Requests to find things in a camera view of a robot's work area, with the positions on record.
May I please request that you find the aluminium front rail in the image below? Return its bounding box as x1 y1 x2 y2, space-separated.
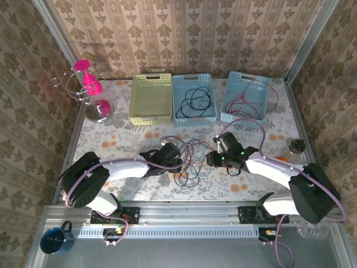
41 200 342 226

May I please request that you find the black connector box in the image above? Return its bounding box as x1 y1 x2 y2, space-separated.
258 226 279 243
102 226 129 243

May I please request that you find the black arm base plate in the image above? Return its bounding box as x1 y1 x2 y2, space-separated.
90 205 141 225
238 205 290 225

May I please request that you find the grey slotted cable duct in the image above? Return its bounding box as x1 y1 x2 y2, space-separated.
75 225 260 238

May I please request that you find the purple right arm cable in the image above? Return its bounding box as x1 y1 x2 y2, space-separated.
214 117 349 267

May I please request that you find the floral tablecloth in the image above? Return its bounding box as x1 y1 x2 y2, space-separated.
62 78 321 202

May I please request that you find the aluminium frame post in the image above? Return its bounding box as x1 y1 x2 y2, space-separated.
31 0 81 76
283 0 342 84

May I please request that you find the light blue plastic basket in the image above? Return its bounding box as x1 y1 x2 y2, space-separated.
220 70 270 129

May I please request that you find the metal wire glass rack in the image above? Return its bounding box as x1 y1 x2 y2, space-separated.
50 69 115 123

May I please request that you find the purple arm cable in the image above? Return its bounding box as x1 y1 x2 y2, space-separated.
214 117 349 267
64 135 187 246

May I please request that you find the blue mug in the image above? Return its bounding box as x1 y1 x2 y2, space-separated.
40 220 75 255

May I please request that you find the pink wine glass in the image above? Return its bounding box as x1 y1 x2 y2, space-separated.
73 59 103 95

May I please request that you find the aluminium side rail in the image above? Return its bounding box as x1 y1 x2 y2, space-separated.
52 97 87 203
283 79 330 203

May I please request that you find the yellow plastic basket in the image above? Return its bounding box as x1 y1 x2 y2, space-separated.
129 73 173 126

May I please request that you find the clear glass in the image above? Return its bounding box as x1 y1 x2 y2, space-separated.
296 220 330 240

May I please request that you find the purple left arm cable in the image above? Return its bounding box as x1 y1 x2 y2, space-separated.
64 135 187 246

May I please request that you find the black cable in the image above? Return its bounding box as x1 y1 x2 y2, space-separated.
175 85 212 119
174 138 213 188

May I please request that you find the dark red cable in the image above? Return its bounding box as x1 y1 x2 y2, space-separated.
178 140 214 185
225 80 279 119

